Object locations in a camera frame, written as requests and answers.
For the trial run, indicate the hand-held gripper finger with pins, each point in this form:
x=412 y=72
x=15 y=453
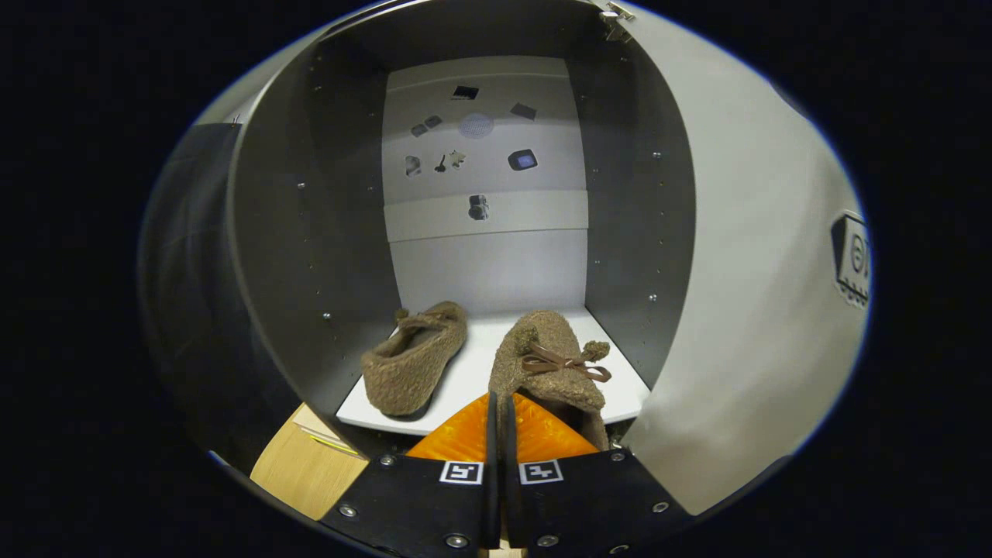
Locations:
x=493 y=504
x=510 y=504

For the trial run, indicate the stack of books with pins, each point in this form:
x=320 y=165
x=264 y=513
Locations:
x=318 y=430

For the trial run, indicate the brown fuzzy shoe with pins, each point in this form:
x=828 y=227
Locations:
x=542 y=333
x=411 y=364

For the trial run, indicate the dark grey shoe cabinet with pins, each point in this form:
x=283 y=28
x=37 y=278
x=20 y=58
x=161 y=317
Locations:
x=310 y=232

